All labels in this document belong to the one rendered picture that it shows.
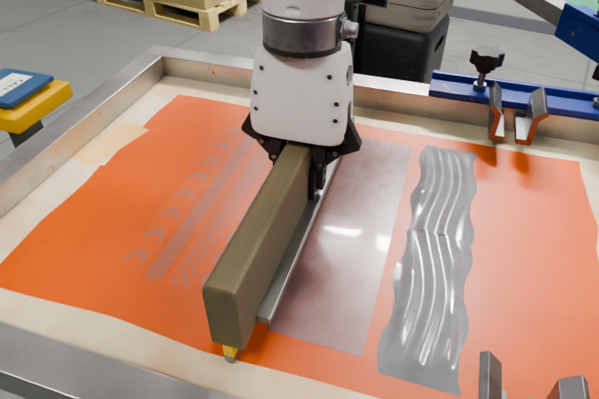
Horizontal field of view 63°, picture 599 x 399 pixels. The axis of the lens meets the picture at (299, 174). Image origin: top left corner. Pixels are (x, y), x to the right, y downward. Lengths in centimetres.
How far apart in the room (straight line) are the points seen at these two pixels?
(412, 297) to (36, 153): 48
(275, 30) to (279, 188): 14
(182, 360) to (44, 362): 11
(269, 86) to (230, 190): 18
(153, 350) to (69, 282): 13
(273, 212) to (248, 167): 22
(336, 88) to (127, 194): 31
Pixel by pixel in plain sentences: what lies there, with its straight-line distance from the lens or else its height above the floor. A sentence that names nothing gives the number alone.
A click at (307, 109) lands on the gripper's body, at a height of 110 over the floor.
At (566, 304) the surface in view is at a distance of 56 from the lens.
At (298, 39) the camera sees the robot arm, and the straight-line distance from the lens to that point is 44.
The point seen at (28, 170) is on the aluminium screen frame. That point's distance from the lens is 69.
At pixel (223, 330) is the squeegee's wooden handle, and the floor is 100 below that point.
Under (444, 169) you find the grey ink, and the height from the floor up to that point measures 96.
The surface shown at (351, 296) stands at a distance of 50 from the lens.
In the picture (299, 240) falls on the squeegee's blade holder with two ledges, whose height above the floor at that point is 99.
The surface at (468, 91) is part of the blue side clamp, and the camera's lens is 77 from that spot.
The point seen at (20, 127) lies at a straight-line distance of 87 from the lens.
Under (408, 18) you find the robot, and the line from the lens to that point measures 149.
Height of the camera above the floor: 135
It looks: 39 degrees down
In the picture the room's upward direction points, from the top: straight up
